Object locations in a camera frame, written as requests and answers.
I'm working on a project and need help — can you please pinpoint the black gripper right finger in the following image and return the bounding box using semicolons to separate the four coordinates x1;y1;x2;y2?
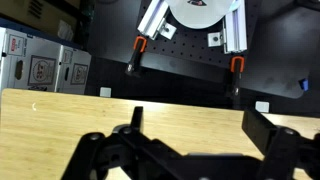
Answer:
242;108;320;180

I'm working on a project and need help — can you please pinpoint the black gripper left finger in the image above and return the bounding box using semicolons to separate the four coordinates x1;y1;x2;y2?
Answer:
61;106;184;180

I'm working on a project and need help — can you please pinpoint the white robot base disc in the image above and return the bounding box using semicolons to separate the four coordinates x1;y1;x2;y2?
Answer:
165;0;241;29

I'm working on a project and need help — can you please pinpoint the right orange black clamp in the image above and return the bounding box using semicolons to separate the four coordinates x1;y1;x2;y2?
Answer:
230;56;245;96

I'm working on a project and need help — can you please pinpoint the orange black clamp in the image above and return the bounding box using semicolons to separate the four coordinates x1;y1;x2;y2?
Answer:
230;56;245;96
126;36;147;76

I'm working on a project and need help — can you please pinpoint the left orange black clamp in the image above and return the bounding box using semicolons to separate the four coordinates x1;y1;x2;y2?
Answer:
126;36;147;76

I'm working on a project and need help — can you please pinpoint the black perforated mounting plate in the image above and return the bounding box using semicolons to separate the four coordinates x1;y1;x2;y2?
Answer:
137;0;262;68

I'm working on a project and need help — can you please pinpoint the white cardboard box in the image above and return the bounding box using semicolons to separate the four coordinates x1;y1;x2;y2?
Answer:
0;27;91;94

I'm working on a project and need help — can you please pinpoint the right aluminium extrusion rail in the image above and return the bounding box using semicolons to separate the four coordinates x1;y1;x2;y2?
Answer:
224;0;247;54

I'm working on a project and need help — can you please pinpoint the aluminium extrusion rail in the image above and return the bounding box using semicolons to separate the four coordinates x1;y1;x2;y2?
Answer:
138;0;170;40
224;0;247;54

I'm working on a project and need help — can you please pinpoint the left aluminium extrusion rail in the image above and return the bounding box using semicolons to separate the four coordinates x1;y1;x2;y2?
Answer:
138;0;170;40

